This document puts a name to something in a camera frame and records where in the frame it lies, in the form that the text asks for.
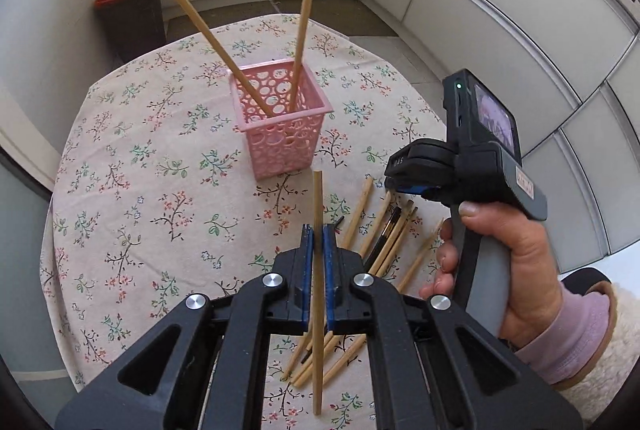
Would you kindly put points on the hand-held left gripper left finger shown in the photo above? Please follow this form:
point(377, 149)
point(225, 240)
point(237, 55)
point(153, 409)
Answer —
point(309, 260)

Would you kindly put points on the brown trash bin red liner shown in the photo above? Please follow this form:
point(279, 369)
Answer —
point(135, 20)

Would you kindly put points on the person's right hand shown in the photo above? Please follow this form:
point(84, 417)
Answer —
point(525, 260)

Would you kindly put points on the long bamboo chopstick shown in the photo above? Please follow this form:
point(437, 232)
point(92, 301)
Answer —
point(306, 10)
point(317, 200)
point(210, 35)

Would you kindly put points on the bunch of wooden chopsticks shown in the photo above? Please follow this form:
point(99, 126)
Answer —
point(357, 220)

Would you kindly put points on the floral print tablecloth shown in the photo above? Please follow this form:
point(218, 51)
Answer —
point(150, 160)

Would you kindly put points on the pink perforated plastic basket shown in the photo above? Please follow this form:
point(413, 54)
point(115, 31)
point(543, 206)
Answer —
point(280, 150)

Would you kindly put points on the white kitchen cabinets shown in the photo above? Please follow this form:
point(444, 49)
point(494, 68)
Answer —
point(500, 10)

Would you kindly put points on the brown floor mat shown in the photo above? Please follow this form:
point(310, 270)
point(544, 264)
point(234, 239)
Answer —
point(225, 12)

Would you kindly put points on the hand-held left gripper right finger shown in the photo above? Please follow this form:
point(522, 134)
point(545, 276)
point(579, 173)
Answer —
point(329, 260)

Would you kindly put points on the person's right forearm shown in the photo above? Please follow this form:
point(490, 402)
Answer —
point(575, 335)

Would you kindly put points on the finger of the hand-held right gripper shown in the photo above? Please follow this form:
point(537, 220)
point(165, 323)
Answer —
point(415, 157)
point(417, 190)

